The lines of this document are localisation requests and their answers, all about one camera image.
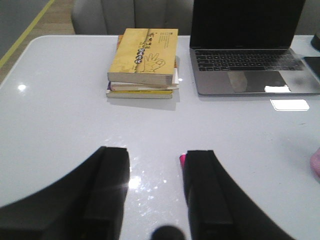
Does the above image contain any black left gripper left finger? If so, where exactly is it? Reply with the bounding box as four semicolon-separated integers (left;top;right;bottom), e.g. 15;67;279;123
0;146;130;240

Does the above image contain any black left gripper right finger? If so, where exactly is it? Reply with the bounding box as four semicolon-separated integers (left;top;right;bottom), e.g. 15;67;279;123
182;150;292;240

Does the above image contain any pink highlighter pen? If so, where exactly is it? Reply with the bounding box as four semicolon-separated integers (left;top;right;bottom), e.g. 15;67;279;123
179;153;186;169

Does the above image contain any pink mesh pen holder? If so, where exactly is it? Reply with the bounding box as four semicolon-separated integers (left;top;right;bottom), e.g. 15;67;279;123
310;148;320;177

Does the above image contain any bottom book in stack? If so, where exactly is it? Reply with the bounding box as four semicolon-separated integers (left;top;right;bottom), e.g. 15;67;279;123
106;90;174;99

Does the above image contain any book in stack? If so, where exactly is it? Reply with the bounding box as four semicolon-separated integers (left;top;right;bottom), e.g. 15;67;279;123
106;90;174;99
107;60;179;91

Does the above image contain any middle book in stack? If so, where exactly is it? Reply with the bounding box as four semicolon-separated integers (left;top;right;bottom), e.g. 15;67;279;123
107;60;179;91

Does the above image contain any yellow top book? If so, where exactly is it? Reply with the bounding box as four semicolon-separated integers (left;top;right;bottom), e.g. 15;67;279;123
107;28;179;86

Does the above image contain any grey laptop with black screen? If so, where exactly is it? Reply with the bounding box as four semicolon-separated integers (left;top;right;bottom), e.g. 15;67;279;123
189;0;320;96

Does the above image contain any black mouse pad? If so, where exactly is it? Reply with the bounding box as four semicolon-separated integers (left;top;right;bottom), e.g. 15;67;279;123
302;56;320;80

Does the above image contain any grey left armchair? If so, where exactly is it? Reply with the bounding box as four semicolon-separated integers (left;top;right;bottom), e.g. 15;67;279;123
71;0;194;35

